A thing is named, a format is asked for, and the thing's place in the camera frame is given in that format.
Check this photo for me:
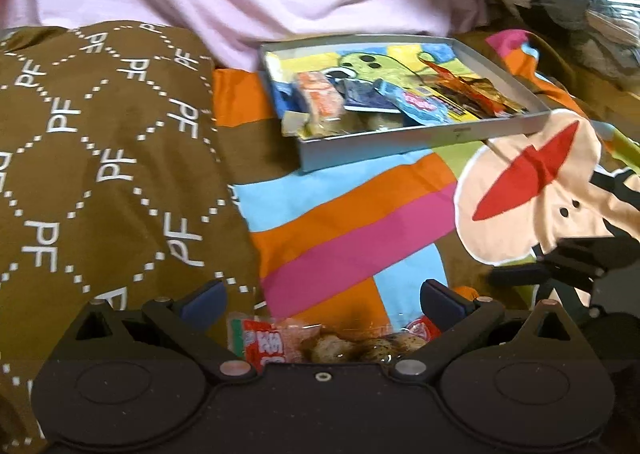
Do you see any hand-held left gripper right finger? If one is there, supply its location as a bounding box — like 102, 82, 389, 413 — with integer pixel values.
389, 278, 583, 381

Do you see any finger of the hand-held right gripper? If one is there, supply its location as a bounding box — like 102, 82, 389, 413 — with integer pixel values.
486, 263, 552, 287
541, 233, 632, 281

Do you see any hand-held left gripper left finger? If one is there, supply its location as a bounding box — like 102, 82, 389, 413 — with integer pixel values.
64, 278, 267, 381

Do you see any clear quail egg packet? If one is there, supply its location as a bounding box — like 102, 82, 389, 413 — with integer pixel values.
226, 315, 442, 366

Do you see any grey tray with frog drawing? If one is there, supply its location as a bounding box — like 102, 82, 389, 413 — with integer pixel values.
257, 34, 552, 173

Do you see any yellow snack bar packet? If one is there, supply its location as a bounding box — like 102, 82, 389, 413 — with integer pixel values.
435, 99, 484, 121

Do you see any gold foil snack packet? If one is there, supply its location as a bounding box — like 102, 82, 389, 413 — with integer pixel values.
460, 74, 531, 115

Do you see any round biscuit clear packet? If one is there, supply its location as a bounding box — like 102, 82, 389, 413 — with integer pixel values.
357, 109, 406, 131

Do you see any light blue snack packet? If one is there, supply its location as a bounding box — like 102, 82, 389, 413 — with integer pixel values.
375, 79, 454, 126

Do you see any blue white long packet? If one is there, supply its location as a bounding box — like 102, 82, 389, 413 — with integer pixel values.
342, 78, 401, 113

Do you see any orange brown snack packet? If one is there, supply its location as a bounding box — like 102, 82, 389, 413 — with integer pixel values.
293, 70, 347, 119

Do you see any brown patterned blanket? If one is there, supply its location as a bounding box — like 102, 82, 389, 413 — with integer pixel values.
0, 19, 262, 447

